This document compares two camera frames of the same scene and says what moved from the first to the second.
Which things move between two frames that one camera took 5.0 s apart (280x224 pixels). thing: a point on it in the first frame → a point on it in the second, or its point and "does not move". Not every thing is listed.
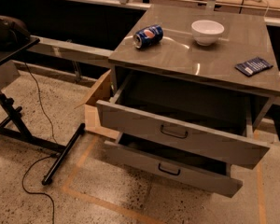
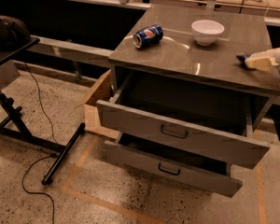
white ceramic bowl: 206,32 does not move
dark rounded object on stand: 7,32 does not move
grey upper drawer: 190,119 does not move
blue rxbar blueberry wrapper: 253,66 → 242,60
